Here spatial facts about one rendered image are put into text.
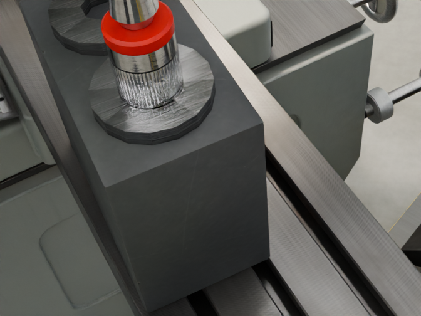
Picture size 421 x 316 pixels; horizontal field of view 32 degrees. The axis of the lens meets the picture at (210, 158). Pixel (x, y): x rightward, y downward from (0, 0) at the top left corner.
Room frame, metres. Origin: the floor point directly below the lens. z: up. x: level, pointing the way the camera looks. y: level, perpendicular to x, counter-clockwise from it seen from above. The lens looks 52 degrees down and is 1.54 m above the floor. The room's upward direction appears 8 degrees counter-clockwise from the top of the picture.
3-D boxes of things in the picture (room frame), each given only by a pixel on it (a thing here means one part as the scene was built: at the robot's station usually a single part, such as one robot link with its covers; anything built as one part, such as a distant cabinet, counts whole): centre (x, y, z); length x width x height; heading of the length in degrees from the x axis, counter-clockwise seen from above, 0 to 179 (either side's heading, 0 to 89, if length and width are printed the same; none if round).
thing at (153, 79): (0.37, 0.03, 1.19); 0.05 x 0.05 x 0.05
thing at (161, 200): (0.42, 0.05, 1.06); 0.22 x 0.12 x 0.20; 18
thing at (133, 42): (0.37, 0.03, 1.22); 0.05 x 0.05 x 0.01
